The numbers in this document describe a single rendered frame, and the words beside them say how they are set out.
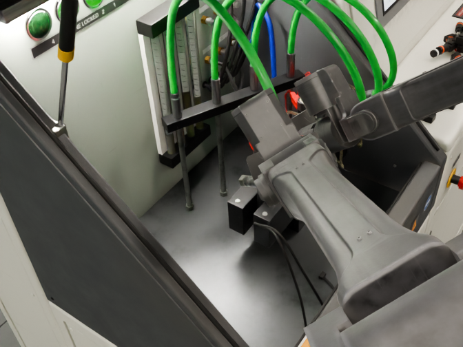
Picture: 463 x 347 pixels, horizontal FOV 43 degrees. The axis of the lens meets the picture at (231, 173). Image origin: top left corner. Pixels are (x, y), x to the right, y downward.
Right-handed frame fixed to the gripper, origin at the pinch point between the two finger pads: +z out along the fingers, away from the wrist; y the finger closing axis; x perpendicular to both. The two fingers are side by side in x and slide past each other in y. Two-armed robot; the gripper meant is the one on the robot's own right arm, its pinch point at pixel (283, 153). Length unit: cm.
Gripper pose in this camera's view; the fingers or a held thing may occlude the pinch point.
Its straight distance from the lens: 107.2
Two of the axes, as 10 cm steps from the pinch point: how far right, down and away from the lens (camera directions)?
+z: -4.1, 1.6, 9.0
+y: -4.9, -8.7, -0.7
